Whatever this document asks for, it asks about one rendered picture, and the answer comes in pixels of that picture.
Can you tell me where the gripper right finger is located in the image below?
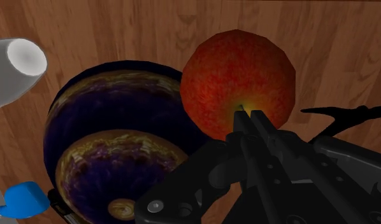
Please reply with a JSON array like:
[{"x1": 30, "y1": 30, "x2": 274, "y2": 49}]
[{"x1": 250, "y1": 109, "x2": 381, "y2": 224}]

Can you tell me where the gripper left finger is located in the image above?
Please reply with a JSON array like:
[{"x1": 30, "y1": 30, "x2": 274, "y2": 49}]
[{"x1": 134, "y1": 109, "x2": 292, "y2": 224}]

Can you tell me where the dark blue glazed bowl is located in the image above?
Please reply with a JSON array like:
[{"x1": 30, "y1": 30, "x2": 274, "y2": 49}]
[{"x1": 43, "y1": 59, "x2": 217, "y2": 224}]

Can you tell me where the red apple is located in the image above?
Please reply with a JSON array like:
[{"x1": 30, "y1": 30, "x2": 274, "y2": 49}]
[{"x1": 179, "y1": 29, "x2": 297, "y2": 142}]

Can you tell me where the white cup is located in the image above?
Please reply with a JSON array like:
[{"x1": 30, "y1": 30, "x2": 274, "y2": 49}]
[{"x1": 0, "y1": 38, "x2": 48, "y2": 110}]

